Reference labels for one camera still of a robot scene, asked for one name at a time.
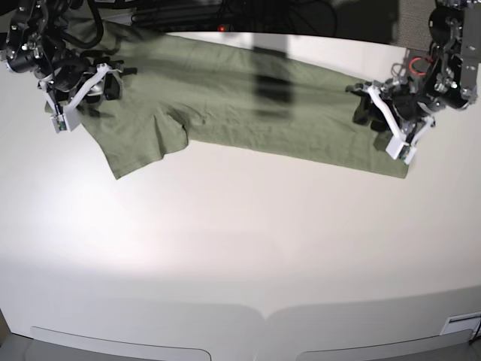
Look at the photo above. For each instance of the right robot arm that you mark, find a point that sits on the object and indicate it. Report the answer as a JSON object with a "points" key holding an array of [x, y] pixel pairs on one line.
{"points": [[70, 71]]}

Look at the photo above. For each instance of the green T-shirt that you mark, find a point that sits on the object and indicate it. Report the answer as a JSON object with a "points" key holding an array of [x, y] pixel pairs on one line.
{"points": [[190, 90]]}

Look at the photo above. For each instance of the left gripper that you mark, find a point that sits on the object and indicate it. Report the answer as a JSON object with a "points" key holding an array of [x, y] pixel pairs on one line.
{"points": [[394, 107]]}

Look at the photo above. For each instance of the black power strip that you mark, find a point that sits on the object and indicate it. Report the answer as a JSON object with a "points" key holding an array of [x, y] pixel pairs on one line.
{"points": [[191, 27]]}

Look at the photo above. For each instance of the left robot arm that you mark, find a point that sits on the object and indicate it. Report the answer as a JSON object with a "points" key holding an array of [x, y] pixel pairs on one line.
{"points": [[444, 77]]}

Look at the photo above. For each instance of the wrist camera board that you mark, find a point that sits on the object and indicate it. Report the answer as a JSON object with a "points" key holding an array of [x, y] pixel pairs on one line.
{"points": [[398, 149], [67, 122]]}

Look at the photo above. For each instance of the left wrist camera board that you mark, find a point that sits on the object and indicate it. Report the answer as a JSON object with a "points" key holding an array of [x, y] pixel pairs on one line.
{"points": [[398, 149]]}

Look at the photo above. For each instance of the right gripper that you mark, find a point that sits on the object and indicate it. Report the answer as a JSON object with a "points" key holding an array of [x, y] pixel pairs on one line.
{"points": [[106, 82]]}

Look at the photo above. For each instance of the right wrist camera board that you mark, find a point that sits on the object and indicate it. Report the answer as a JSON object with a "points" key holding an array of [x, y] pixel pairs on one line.
{"points": [[67, 122]]}

